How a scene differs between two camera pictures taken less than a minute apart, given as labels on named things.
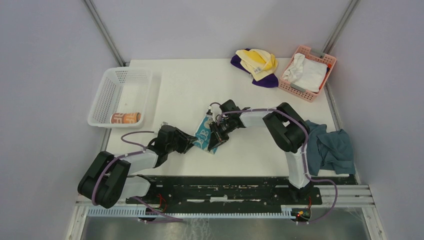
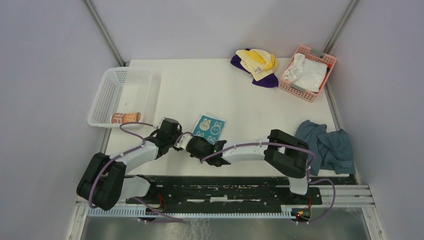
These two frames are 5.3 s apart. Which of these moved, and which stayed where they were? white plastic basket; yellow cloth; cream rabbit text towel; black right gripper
Moved: black right gripper
Stayed: white plastic basket; yellow cloth; cream rabbit text towel
